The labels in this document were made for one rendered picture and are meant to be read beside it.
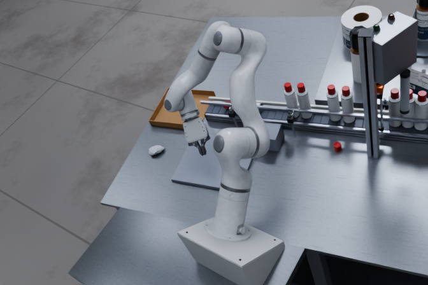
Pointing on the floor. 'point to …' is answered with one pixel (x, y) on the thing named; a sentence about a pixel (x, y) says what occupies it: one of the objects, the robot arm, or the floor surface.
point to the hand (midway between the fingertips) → (202, 151)
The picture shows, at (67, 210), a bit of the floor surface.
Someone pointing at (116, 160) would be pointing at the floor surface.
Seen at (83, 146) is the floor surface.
